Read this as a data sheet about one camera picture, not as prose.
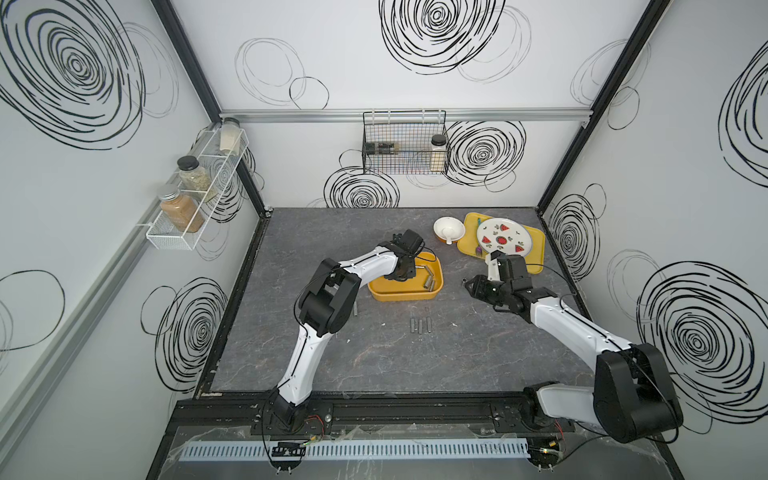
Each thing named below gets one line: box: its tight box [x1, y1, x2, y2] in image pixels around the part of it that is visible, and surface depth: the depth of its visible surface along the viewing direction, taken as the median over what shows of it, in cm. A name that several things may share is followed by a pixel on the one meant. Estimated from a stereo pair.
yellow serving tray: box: [457, 212, 546, 275], surface depth 111 cm
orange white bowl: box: [433, 217, 466, 245], surface depth 114 cm
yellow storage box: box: [367, 252, 444, 302], surface depth 98 cm
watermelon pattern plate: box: [477, 218, 532, 255], surface depth 114 cm
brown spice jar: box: [158, 185, 205, 233], surface depth 66 cm
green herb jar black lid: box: [177, 155, 218, 202], surface depth 72 cm
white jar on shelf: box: [219, 117, 241, 156], surface depth 88 cm
